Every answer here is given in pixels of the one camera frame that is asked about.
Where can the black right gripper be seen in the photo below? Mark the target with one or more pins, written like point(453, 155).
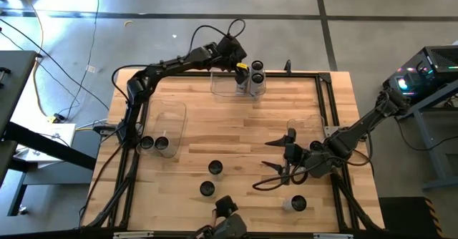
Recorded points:
point(295, 155)

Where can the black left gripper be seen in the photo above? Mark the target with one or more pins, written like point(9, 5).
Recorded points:
point(232, 53)

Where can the black computer case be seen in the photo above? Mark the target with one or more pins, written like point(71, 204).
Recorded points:
point(442, 58)

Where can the clear plastic bin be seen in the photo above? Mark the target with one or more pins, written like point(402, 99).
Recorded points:
point(222, 87)
point(307, 124)
point(171, 117)

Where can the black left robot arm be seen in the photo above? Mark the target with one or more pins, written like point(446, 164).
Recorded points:
point(171, 63)

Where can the white edge bracket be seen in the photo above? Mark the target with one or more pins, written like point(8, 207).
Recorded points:
point(133, 234)
point(332, 236)

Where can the yellow gripper label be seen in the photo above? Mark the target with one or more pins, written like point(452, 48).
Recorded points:
point(242, 66)

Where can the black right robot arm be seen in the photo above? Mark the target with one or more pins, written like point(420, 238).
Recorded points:
point(358, 131)

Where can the black box hazard stripes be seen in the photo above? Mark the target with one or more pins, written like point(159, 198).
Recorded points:
point(404, 217)

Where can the grey metal stand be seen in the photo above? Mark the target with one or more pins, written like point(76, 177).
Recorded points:
point(426, 101)

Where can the black frame clamp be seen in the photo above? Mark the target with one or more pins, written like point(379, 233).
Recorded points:
point(287, 66)

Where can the white flat box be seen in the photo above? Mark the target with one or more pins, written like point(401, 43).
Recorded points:
point(53, 142)

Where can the yellow black plug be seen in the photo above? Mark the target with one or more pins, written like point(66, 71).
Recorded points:
point(54, 118)

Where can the grey metal base plate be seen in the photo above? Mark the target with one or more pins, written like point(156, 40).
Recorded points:
point(331, 130)

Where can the black desk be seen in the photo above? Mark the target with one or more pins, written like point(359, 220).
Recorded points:
point(14, 74)

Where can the clear tape piece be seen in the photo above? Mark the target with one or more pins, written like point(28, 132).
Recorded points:
point(90, 68)

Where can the small yellow floor scrap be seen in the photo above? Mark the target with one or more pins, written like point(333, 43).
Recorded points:
point(128, 23)

